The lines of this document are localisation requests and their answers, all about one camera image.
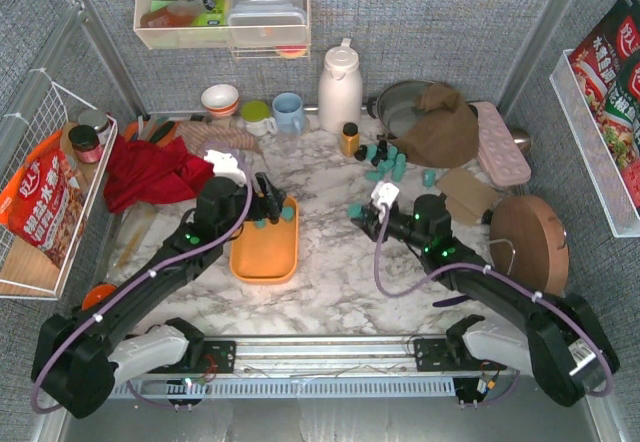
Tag orange snack bag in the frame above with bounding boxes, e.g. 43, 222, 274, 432
1, 130, 84, 268

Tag white orange striped bowl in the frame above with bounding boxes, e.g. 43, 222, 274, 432
201, 84, 239, 117

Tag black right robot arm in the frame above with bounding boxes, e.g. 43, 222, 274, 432
348, 194, 620, 407

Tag striped pink cloth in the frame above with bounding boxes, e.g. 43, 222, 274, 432
176, 121, 262, 156

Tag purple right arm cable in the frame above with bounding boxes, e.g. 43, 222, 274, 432
373, 201, 615, 408

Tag pink ice cube tray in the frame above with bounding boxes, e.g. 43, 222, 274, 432
470, 102, 531, 187

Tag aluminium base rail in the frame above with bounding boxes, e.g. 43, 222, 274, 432
54, 334, 601, 376

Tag round wooden board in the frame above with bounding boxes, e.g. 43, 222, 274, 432
489, 195, 569, 296

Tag red jam jar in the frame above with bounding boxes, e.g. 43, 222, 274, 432
68, 125, 103, 164

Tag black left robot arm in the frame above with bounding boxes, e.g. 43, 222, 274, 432
31, 172, 286, 418

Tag clear plastic food containers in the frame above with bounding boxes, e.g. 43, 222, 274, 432
226, 0, 307, 47

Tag orange plastic storage basket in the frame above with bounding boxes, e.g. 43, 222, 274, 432
229, 196, 299, 285

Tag white side wall rack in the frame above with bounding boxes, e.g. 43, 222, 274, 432
549, 49, 639, 238

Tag white thermos jug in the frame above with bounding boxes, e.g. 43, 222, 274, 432
318, 38, 363, 134

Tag blue mug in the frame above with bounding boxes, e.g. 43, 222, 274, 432
272, 92, 307, 135

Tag white wire wall basket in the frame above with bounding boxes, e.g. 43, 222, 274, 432
1, 69, 118, 300

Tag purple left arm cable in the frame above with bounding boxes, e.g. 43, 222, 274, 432
30, 141, 254, 416

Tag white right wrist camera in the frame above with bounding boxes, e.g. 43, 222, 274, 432
371, 181, 400, 210

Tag green capsule with chinese text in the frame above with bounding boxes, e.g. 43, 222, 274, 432
347, 203, 363, 218

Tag red noodle package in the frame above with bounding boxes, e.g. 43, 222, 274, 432
568, 0, 639, 206

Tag brown cloth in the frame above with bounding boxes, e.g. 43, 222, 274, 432
393, 83, 479, 169

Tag steel pot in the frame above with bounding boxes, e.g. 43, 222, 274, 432
366, 80, 433, 138

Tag green capsule with number 3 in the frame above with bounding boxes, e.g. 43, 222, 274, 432
422, 169, 436, 188

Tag red cloth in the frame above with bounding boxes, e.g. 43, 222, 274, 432
103, 136, 214, 214

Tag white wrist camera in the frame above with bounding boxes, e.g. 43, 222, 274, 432
204, 150, 247, 187
371, 181, 400, 210

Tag green lidded cup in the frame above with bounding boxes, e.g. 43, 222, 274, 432
240, 100, 277, 137

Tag brown cardboard sheet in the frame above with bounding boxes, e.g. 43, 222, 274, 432
436, 168, 500, 226

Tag yellow bottle black cap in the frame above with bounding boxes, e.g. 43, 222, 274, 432
340, 122, 360, 157

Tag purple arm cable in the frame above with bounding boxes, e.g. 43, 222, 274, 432
30, 141, 254, 416
373, 201, 615, 408

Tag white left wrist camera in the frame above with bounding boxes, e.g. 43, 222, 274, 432
204, 150, 247, 187

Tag orange round lid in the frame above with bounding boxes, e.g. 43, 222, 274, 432
81, 283, 116, 311

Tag green capsule number 3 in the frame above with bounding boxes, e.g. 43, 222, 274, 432
281, 206, 295, 222

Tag cream wall rack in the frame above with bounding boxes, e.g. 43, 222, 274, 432
133, 0, 311, 59

